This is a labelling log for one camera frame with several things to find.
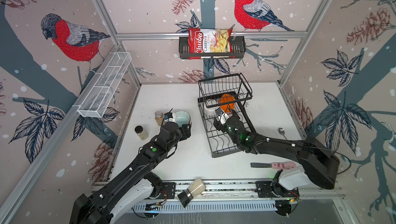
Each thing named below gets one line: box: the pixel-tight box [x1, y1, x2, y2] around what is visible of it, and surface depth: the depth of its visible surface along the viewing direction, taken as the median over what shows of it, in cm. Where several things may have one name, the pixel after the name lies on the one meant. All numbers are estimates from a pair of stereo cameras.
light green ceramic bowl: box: [174, 110, 191, 128], surface depth 92 cm
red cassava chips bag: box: [188, 27, 236, 60], surface depth 89 cm
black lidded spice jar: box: [134, 125, 149, 141], surface depth 87 cm
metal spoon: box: [277, 127, 288, 141], surface depth 95 cm
